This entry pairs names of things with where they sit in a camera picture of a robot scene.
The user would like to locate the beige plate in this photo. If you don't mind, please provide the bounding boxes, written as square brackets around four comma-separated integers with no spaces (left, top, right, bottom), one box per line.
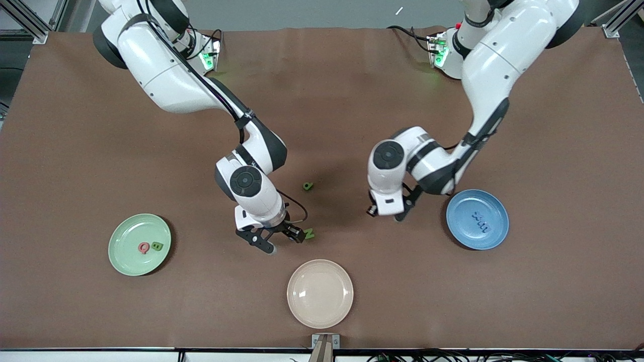
[287,259,354,329]

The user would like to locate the blue plate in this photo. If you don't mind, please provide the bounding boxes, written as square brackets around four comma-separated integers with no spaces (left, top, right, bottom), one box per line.
[446,189,510,251]

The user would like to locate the green plate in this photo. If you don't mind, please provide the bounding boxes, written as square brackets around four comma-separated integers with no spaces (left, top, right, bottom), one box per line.
[108,213,172,277]

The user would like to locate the brown table cover sheet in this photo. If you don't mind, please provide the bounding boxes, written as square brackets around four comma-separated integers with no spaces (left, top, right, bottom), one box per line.
[0,26,644,351]

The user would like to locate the white table edge strip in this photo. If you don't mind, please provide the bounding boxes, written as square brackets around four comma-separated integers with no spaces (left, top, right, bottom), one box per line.
[0,347,644,362]

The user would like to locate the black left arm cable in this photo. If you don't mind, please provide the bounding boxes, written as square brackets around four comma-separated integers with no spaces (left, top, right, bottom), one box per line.
[442,132,484,151]

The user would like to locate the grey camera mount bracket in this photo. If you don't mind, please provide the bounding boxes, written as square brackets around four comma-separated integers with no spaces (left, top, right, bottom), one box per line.
[308,333,341,362]

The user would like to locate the black cable bundle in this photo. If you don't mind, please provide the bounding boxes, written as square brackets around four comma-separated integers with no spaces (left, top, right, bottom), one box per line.
[367,349,644,362]

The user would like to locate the black base power cable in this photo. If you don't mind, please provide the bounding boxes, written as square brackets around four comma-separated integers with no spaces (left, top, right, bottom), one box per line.
[194,26,224,43]
[386,24,438,53]

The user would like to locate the aluminium frame profile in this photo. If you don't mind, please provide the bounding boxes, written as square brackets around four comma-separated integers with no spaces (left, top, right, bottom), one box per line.
[0,0,68,43]
[591,0,635,39]

